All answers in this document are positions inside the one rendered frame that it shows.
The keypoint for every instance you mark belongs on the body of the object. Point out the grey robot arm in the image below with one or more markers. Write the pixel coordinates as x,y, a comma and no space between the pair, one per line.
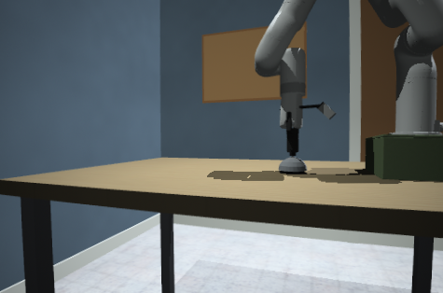
415,110

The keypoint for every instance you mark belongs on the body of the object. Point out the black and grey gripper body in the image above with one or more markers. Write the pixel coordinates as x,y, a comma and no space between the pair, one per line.
291,101

